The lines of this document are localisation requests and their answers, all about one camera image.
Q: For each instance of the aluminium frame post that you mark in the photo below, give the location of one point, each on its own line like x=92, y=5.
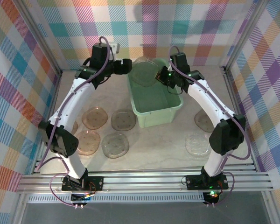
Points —
x=42, y=39
x=245, y=35

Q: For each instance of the aluminium frame leg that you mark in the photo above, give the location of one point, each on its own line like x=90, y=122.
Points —
x=18, y=210
x=271, y=210

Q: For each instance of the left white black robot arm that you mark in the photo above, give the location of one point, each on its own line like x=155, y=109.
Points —
x=67, y=109

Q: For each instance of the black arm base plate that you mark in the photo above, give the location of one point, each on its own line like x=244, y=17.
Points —
x=193, y=182
x=95, y=182

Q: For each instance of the clear plastic plate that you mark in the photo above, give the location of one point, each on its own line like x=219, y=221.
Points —
x=196, y=144
x=142, y=74

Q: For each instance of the controller circuit board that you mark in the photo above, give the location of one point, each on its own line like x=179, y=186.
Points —
x=212, y=196
x=81, y=198

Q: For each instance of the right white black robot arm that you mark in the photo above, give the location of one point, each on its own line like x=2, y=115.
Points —
x=207, y=105

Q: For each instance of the aluminium floor rail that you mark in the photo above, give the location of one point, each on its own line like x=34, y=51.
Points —
x=231, y=93
x=56, y=87

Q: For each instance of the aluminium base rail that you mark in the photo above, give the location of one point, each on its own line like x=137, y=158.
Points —
x=142, y=182

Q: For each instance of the smoky grey plastic plate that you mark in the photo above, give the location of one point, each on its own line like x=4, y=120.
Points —
x=123, y=120
x=201, y=122
x=115, y=145

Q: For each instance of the amber plastic plate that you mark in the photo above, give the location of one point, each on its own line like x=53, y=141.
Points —
x=95, y=117

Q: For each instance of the green plastic bin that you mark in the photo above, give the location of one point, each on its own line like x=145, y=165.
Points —
x=154, y=102

